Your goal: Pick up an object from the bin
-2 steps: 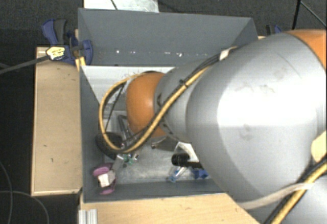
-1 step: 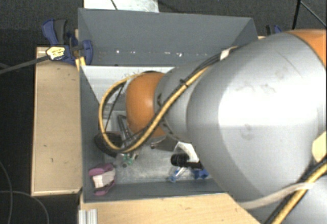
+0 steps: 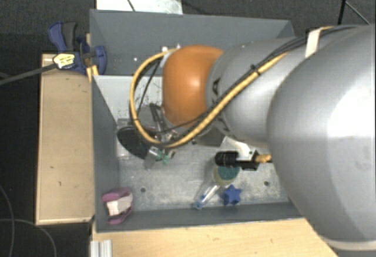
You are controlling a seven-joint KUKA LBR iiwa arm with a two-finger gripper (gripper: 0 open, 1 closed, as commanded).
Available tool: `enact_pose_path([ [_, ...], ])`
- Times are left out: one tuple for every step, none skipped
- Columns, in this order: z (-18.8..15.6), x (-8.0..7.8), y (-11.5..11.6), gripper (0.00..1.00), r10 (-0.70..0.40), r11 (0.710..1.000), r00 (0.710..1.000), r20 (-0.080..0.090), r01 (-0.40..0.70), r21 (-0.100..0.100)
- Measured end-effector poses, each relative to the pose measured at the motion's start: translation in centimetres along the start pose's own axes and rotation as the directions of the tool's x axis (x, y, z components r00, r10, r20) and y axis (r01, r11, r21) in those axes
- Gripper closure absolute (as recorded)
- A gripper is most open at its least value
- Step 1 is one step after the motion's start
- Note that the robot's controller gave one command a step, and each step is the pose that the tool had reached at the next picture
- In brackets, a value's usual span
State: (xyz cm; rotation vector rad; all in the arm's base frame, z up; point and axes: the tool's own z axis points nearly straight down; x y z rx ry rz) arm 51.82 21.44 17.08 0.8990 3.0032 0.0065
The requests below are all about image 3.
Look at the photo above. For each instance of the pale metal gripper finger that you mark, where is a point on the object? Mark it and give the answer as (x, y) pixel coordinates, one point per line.
(150, 159)

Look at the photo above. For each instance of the black round disc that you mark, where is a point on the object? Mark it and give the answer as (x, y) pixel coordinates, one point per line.
(133, 141)

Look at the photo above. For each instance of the grey metal bin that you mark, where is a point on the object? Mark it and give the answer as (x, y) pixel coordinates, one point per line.
(176, 182)

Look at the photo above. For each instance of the clear tube with blue cap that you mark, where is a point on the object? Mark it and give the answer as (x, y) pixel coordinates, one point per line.
(207, 194)

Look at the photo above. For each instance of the pale wood flat board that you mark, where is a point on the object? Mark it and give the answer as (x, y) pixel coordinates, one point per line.
(66, 147)

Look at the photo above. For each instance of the blue star toy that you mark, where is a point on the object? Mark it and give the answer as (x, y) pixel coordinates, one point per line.
(231, 195)

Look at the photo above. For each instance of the black cylinder on white bracket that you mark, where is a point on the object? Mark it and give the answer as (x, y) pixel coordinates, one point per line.
(227, 158)

